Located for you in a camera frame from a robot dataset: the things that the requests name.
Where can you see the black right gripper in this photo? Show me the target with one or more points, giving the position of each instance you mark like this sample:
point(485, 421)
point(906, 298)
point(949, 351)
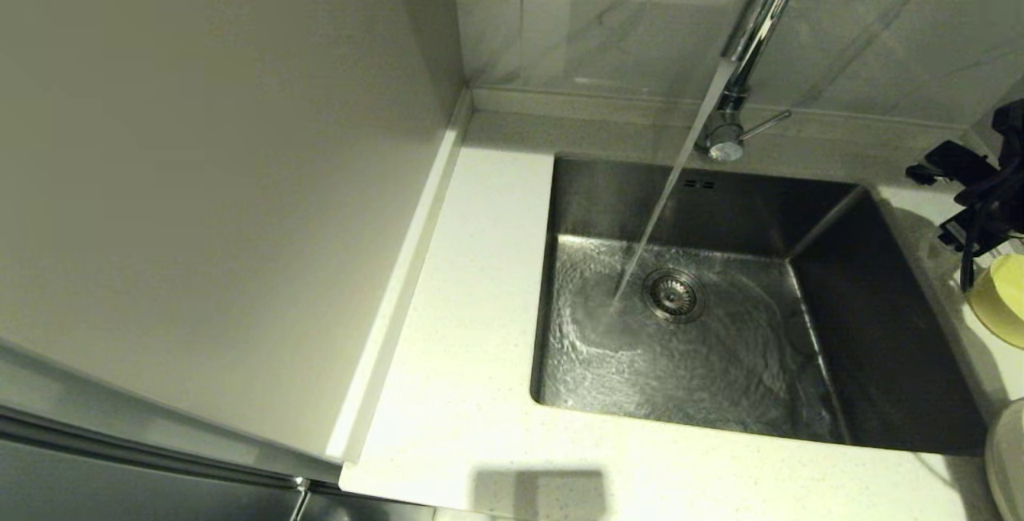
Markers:
point(996, 217)

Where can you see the pale yellow bowl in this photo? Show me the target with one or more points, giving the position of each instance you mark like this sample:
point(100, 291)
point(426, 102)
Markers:
point(1000, 305)

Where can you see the round cream plate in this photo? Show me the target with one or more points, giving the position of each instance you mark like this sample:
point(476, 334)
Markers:
point(1010, 457)

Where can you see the thin chrome faucet lever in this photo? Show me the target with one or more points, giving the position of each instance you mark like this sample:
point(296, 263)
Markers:
point(766, 126)

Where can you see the stainless steel sink basin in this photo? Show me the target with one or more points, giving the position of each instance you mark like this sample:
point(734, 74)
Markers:
point(720, 393)

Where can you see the tall chrome faucet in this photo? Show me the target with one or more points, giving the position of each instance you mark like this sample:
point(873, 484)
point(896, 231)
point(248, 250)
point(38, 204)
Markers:
point(764, 9)

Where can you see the round metal drain strainer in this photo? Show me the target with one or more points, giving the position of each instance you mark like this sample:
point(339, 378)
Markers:
point(674, 294)

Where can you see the tall pale cabinet side panel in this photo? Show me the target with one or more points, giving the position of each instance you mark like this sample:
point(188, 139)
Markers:
point(200, 185)

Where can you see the metal cabinet trim strip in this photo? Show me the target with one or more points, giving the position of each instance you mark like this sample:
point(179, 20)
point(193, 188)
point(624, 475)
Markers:
point(160, 450)

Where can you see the dark glossy cabinet door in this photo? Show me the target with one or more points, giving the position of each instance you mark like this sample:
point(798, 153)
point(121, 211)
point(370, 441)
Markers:
point(120, 493)

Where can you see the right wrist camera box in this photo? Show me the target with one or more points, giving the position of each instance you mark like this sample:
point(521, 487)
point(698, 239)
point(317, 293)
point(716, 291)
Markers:
point(952, 162)

